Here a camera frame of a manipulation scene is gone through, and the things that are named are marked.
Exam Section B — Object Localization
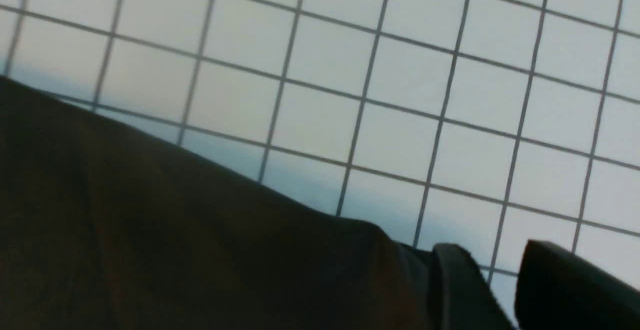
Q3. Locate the gray long-sleeve top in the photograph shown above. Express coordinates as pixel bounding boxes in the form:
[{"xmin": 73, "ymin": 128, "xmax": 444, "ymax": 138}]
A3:
[{"xmin": 1, "ymin": 76, "xmax": 440, "ymax": 330}]

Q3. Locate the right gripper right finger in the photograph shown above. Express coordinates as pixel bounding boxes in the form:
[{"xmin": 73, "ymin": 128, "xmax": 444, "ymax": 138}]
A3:
[{"xmin": 514, "ymin": 240, "xmax": 640, "ymax": 330}]

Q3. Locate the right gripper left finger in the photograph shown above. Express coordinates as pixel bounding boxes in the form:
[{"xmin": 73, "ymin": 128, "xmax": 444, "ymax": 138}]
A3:
[{"xmin": 430, "ymin": 243, "xmax": 515, "ymax": 330}]

